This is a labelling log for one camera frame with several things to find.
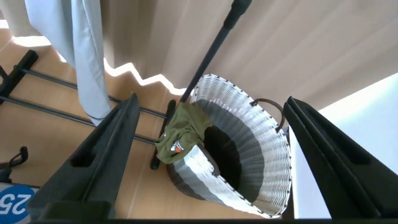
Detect black cable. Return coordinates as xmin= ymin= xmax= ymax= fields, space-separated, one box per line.
xmin=0 ymin=146 xmax=29 ymax=184

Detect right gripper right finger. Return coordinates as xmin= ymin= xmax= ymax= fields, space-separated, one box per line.
xmin=282 ymin=96 xmax=398 ymax=218

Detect white laundry basket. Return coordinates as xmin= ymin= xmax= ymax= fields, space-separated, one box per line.
xmin=166 ymin=73 xmax=293 ymax=219

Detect pale grey shorts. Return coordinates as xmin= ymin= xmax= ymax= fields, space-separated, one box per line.
xmin=24 ymin=0 xmax=112 ymax=127

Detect green printed shirt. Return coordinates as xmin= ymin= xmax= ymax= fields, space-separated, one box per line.
xmin=154 ymin=101 xmax=214 ymax=165

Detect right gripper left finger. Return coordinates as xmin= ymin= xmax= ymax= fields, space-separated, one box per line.
xmin=26 ymin=92 xmax=141 ymax=220

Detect black clothes rack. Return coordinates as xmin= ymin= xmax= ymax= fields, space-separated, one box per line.
xmin=0 ymin=0 xmax=253 ymax=170

